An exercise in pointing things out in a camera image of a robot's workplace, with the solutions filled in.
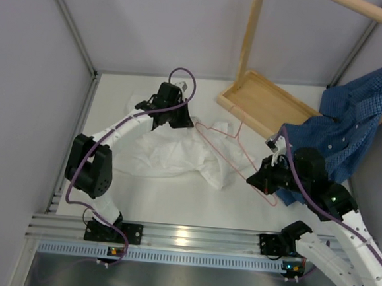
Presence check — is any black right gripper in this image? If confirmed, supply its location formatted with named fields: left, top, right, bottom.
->
left=245, top=152, right=311, bottom=199

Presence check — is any white shirt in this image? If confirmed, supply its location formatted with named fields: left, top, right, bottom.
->
left=112, top=89, right=265, bottom=194

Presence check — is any pink wire hanger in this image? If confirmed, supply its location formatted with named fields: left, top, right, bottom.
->
left=189, top=102, right=286, bottom=207

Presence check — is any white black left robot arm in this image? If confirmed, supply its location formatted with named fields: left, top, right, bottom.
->
left=65, top=81, right=194, bottom=242

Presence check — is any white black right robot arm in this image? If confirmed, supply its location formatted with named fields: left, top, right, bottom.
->
left=246, top=141, right=382, bottom=286

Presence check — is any blue checked shirt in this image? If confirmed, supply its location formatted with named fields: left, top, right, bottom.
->
left=271, top=42, right=382, bottom=215

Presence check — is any wooden rack base tray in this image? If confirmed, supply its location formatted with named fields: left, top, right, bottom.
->
left=216, top=70, right=320, bottom=139

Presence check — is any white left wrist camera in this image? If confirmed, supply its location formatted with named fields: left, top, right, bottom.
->
left=174, top=81, right=188, bottom=92

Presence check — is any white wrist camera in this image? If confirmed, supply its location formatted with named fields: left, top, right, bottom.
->
left=265, top=134, right=287, bottom=166
left=174, top=81, right=188, bottom=92

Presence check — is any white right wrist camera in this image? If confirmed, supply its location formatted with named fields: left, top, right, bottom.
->
left=265, top=134, right=287, bottom=166

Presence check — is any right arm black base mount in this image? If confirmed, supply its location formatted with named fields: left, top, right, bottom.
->
left=259, top=234, right=298, bottom=261

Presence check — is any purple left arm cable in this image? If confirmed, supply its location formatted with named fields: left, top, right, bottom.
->
left=59, top=59, right=198, bottom=272

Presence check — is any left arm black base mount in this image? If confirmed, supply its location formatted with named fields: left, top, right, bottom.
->
left=84, top=219, right=143, bottom=245

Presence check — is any aluminium frame rail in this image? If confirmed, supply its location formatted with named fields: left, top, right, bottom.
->
left=25, top=214, right=266, bottom=258

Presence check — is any grey slotted cable duct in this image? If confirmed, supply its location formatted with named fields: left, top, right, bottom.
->
left=36, top=239, right=305, bottom=274

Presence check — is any wooden rack frame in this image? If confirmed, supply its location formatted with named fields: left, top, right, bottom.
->
left=234, top=0, right=382, bottom=125

